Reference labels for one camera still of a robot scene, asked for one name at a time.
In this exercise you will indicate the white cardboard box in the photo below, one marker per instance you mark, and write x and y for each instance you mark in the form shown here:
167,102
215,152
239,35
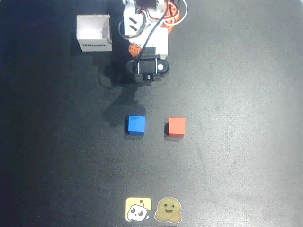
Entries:
94,28

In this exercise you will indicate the black gripper-mounted camera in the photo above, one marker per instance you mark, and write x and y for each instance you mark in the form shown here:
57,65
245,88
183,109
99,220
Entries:
146,67

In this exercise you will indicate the hugging face emoji sticker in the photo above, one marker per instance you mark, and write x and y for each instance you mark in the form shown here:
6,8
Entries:
168,210

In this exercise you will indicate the blue cube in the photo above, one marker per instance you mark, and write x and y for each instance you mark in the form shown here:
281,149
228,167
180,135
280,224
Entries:
136,125

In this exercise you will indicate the red cube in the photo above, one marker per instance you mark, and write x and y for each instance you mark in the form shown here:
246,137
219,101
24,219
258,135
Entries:
177,126

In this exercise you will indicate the yellow robot sticker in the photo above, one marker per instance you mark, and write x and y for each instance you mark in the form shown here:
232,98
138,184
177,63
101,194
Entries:
138,209

